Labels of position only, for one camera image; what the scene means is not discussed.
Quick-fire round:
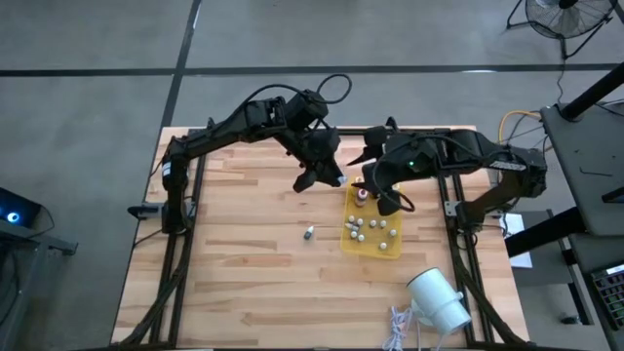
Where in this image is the white paper sheet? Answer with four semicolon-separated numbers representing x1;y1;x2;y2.
500;213;533;270

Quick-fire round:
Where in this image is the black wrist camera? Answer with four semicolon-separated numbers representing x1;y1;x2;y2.
364;125;391;148
299;127;342;160

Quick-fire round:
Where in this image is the yellow floor cable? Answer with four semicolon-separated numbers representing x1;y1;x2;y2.
496;109;555;185

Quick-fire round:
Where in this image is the grey side table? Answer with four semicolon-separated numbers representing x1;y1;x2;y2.
539;99;624;238

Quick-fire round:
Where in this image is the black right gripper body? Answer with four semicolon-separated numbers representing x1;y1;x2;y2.
370;134;435;216

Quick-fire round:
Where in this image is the black equipment cart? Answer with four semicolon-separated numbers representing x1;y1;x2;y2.
0;214;80;351

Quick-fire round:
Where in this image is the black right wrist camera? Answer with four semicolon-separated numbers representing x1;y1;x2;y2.
364;125;391;148

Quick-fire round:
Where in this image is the black computer with blue light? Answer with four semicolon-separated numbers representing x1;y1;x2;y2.
0;187;44;230

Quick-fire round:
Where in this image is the black floor fan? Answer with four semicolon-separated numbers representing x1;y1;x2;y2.
506;0;619;60

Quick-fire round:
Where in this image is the black parts tray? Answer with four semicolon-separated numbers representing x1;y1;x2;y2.
590;264;624;332

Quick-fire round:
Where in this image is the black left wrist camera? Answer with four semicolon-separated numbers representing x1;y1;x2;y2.
299;127;342;160

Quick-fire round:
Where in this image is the black stand leg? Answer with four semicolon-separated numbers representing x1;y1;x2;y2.
504;207;586;259

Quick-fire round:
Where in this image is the black frame side rail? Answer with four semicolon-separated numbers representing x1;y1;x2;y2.
448;136;493;342
168;131;212;348
149;136;196;348
431;131;477;348

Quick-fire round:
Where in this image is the black slanted post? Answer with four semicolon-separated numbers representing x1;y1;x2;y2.
560;61;624;122

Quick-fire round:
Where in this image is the white cable bundle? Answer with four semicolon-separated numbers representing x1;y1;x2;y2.
382;304;425;351

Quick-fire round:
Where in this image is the black table edge rail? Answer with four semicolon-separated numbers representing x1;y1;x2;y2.
187;116;454;143

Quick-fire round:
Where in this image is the white cylindrical lamp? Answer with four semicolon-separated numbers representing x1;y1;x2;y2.
406;266;473;337

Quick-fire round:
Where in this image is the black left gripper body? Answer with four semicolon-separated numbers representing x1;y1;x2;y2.
292;154;343;194

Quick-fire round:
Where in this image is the yellow translucent plastic bin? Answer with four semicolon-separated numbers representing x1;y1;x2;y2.
339;177;405;260

